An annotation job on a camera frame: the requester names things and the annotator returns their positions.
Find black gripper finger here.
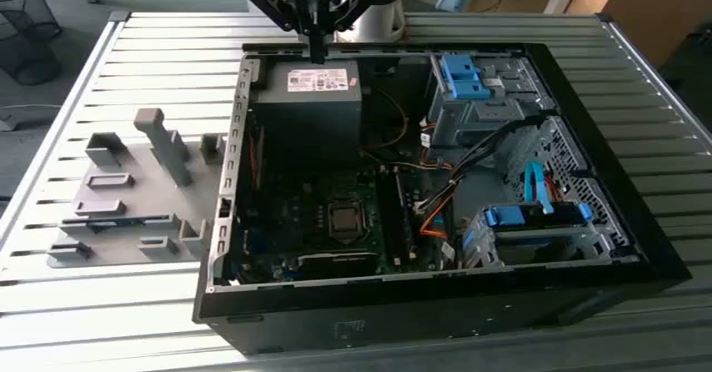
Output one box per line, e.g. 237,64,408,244
239,0,319,65
317,0,372,65

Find blue RAM stick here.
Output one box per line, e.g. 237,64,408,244
61,214,173,229

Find black RAM slot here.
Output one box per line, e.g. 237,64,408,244
375,166,397,267

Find grey power supply unit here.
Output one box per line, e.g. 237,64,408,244
249,59,364,168

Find blue drive bay latch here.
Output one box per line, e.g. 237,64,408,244
439,54,495,100

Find grey metal drive cage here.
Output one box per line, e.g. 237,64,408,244
427,53,559,148

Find CPU socket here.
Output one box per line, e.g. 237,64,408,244
325,196,369,243

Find grey parts rack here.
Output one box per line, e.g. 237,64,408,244
47,108,229,269

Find silver CPU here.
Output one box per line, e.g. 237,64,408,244
332,207,361,232

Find green motherboard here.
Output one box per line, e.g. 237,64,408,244
231,163,463,284

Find white floor stand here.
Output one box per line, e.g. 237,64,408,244
0,103,64,132

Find brown wooden cabinet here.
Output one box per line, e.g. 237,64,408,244
567,0,712,69

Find hard disk in blue carrier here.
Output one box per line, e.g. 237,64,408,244
481,203,592,228

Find black graphics card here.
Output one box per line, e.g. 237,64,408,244
296,251,380,280

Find grey metal disk bay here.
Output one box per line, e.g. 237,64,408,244
460,217,616,269

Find black open PC case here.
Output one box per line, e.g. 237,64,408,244
192,42,693,355

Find thin yellow wire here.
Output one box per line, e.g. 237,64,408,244
360,88,411,153

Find coloured power wires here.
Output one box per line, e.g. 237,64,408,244
360,148,455,173

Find black cable bundle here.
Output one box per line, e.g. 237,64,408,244
413,115,544,217

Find black wire mesh bin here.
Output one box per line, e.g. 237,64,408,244
0,0,64,86

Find orange wire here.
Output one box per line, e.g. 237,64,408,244
420,204,447,238

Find blue flat wire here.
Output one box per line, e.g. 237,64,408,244
524,161,556,215

